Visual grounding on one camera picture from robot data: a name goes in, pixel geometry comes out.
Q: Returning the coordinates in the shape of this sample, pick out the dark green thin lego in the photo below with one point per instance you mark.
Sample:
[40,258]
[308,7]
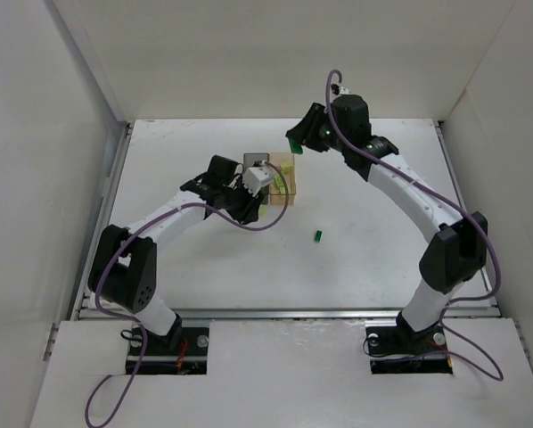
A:
[317,235]

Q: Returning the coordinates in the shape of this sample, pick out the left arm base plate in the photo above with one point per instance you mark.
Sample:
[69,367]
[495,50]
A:
[188,357]

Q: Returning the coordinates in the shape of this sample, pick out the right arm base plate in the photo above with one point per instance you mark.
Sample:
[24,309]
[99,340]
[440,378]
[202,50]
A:
[392,353]

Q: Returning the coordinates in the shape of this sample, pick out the metal table rail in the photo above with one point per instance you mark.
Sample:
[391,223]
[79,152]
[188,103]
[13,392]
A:
[285,314]

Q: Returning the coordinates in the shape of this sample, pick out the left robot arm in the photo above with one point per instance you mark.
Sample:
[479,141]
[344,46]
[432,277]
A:
[125,266]

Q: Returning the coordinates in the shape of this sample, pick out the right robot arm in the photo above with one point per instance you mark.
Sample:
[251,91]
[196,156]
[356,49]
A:
[456,250]

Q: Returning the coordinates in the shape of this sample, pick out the grey transparent container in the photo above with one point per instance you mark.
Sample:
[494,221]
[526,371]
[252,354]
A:
[249,160]

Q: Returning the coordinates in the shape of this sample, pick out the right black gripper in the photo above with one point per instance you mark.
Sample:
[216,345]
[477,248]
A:
[306,132]

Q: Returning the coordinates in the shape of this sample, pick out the dark green lego brick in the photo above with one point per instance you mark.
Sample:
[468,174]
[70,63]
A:
[295,148]

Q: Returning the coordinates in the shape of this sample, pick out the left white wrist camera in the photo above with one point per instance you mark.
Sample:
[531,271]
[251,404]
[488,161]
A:
[254,179]

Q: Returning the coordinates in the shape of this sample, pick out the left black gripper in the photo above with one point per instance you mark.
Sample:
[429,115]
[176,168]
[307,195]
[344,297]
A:
[250,207]

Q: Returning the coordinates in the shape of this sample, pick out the orange transparent container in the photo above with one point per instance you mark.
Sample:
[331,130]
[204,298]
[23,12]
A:
[277,158]

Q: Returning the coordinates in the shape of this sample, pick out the light green lego stack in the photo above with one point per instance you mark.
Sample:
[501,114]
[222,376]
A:
[281,184]

